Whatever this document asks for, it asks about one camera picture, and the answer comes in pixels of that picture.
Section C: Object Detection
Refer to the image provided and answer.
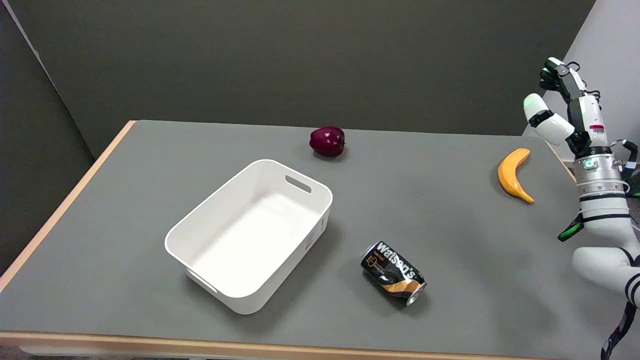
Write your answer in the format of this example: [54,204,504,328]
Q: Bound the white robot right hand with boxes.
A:
[523,57,614,157]

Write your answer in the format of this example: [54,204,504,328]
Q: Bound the black Watsons drink can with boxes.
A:
[361,241,428,307]

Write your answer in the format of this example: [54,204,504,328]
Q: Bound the yellow banana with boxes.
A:
[497,147,535,204]

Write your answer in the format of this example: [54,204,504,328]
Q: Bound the dark red apple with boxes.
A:
[309,126,346,158]

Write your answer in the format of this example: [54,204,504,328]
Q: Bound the white plastic storage bin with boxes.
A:
[164,159,334,315]

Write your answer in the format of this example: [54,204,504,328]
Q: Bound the black cable with green marks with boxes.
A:
[558,140,640,243]

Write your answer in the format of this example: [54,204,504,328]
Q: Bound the black braided cable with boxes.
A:
[600,300,639,360]

